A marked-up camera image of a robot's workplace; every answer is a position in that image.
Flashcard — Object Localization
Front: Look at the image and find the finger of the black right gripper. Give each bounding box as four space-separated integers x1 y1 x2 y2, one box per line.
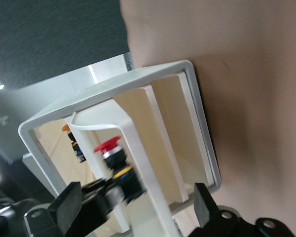
80 179 126 223

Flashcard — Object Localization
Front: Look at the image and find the red push button switch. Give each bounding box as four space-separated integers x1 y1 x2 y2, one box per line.
93 135 146 199

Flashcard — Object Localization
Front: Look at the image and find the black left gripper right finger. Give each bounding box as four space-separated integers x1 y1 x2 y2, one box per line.
191 182 296 237

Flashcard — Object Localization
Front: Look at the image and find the white drawer cabinet shell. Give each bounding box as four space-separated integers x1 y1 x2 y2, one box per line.
18 59 223 218

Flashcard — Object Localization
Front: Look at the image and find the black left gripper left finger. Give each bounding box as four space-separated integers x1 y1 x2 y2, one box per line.
24 181 83 237

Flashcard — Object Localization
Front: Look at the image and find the large table cover sheet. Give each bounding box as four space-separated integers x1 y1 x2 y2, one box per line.
119 0 296 237

